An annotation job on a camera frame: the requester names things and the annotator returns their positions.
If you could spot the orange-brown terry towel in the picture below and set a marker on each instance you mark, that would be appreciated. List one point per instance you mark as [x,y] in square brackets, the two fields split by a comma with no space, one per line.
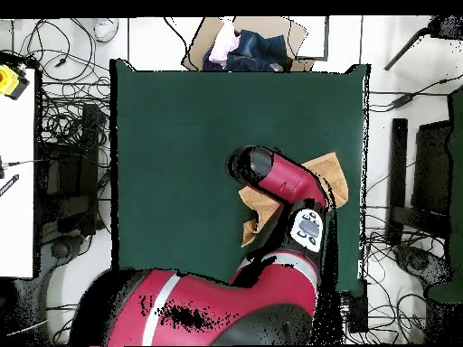
[266,208]

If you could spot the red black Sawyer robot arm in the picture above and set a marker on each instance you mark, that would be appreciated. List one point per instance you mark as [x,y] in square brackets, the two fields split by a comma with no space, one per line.
[253,300]

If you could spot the dark green table cloth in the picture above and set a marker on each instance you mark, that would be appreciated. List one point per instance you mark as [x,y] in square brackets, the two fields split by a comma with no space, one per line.
[173,180]

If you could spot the blue denim garment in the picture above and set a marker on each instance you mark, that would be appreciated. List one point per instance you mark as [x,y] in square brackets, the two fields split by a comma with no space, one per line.
[260,50]

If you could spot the pink garment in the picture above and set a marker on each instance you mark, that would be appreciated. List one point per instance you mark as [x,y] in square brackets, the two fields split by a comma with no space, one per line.
[222,47]

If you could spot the brown cardboard box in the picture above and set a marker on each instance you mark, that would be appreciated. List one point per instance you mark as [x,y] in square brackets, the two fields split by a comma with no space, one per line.
[300,36]

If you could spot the black chair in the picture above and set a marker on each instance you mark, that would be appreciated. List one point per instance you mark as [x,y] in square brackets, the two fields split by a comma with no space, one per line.
[430,162]

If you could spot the white shoe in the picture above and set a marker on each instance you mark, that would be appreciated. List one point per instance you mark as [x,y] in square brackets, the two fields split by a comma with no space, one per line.
[105,29]

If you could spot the white side table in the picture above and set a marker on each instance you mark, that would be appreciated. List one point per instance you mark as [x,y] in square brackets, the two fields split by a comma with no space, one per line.
[16,217]

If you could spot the yellow emergency stop box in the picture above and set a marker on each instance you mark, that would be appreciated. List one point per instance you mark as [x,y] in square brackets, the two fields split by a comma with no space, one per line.
[9,81]

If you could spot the black stand frame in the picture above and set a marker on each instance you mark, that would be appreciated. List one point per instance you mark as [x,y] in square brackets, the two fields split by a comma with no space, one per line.
[77,180]

